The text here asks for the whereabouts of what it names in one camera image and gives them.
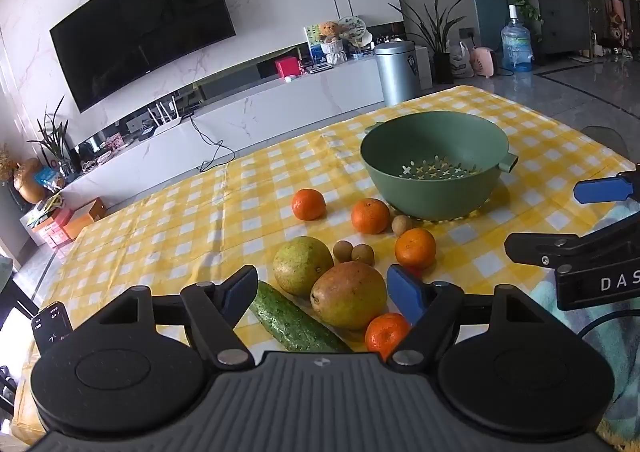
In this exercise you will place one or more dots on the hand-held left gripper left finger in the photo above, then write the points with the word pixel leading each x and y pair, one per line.
pixel 241 288

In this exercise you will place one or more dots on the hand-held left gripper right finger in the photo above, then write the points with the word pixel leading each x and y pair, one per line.
pixel 403 292

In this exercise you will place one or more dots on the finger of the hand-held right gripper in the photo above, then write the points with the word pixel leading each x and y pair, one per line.
pixel 550 246
pixel 600 190

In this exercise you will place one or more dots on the orange mandarin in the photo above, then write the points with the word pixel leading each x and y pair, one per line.
pixel 415 248
pixel 308 204
pixel 384 334
pixel 370 215

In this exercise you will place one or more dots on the green cucumber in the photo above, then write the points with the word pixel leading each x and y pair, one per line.
pixel 290 322

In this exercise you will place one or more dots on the green-yellow mango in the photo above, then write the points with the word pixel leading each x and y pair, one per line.
pixel 302 266

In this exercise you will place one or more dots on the green colander bowl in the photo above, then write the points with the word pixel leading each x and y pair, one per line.
pixel 400 172

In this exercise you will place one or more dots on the grey chair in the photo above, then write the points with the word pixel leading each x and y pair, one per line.
pixel 605 140

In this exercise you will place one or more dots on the light teal cloth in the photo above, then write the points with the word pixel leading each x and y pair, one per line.
pixel 615 347

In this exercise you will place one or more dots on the yellow checked tablecloth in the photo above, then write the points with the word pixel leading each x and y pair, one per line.
pixel 175 232

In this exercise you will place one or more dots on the blue water jug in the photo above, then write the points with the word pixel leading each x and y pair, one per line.
pixel 516 45

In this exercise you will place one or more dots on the orange cardboard box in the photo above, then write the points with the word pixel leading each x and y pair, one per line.
pixel 85 218

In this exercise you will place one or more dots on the pink small heater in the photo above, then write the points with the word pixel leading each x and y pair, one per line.
pixel 482 61

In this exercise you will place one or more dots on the stuffed toy figure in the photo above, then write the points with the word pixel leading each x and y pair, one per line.
pixel 617 15

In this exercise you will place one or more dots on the dark grey cabinet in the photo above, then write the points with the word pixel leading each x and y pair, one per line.
pixel 560 17

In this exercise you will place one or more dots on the white router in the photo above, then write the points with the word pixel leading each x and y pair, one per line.
pixel 167 122

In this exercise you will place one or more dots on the white marble television cabinet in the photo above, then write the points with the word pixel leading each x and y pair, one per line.
pixel 275 107

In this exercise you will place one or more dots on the white plastic bag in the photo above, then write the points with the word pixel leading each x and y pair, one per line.
pixel 460 61

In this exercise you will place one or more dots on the black remote control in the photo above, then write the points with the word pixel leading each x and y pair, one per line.
pixel 50 324

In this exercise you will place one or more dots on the long-leaf potted plant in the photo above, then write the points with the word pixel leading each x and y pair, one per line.
pixel 442 65

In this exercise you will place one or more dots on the silver pedal trash can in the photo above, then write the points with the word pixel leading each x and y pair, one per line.
pixel 397 75

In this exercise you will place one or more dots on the red box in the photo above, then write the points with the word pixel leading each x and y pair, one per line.
pixel 288 67

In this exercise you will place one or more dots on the golden vase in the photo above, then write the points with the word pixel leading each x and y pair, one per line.
pixel 30 182

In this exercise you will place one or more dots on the small potted plant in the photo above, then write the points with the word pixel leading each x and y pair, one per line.
pixel 52 137

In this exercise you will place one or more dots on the white knitted basket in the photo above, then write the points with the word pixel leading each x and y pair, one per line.
pixel 334 52

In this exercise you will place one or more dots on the blue-green picture card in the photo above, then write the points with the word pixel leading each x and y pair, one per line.
pixel 313 40

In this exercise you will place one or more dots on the round painted fan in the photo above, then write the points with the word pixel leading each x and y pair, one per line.
pixel 354 28

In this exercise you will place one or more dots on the brown teddy bear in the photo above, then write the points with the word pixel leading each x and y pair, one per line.
pixel 330 31

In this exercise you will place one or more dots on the black wall television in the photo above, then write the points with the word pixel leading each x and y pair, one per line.
pixel 145 22

